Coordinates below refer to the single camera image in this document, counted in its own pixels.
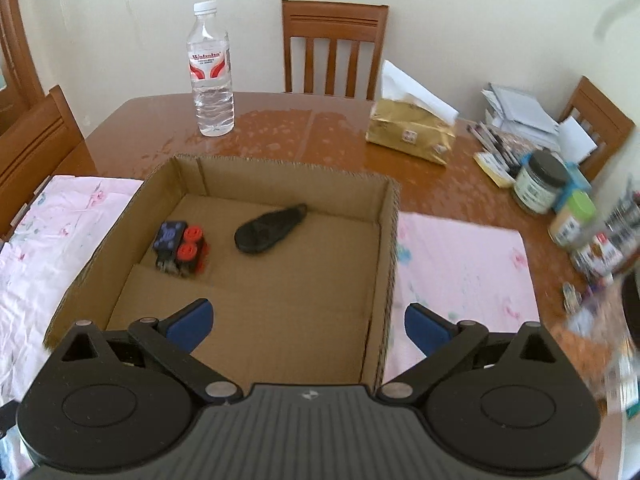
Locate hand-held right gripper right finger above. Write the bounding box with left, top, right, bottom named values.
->
left=377, top=302, right=587, bottom=403

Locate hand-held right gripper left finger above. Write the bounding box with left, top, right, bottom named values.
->
left=47, top=298, right=238, bottom=403

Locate cardboard box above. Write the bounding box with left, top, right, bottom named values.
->
left=44, top=154, right=402, bottom=391

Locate pink floral cloth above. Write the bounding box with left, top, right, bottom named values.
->
left=0, top=175, right=543, bottom=480

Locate black blue red toy cube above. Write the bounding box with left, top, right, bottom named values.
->
left=152, top=220, right=211, bottom=277

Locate black zip pouch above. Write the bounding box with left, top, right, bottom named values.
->
left=234, top=203, right=309, bottom=256

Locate brown snack pack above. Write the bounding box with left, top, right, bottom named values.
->
left=562, top=317, right=623, bottom=398

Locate green lid bottle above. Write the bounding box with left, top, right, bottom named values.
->
left=548, top=191, right=597, bottom=248

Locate glass jar with dark lid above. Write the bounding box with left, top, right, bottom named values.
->
left=512, top=151, right=571, bottom=216

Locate gold tissue pack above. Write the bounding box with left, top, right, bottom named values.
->
left=365, top=60, right=461, bottom=166

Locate teal box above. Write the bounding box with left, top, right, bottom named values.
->
left=552, top=161, right=593, bottom=211

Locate pen holder with pens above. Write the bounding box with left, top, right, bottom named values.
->
left=602, top=175, right=640, bottom=253

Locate wooden dining chair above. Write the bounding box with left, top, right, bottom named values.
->
left=0, top=85, right=98, bottom=241
left=557, top=76, right=637, bottom=183
left=281, top=0, right=390, bottom=101

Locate stack of white papers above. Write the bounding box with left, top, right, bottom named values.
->
left=481, top=82, right=598, bottom=166

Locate clear plastic water bottle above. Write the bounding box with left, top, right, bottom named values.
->
left=186, top=1, right=236, bottom=138

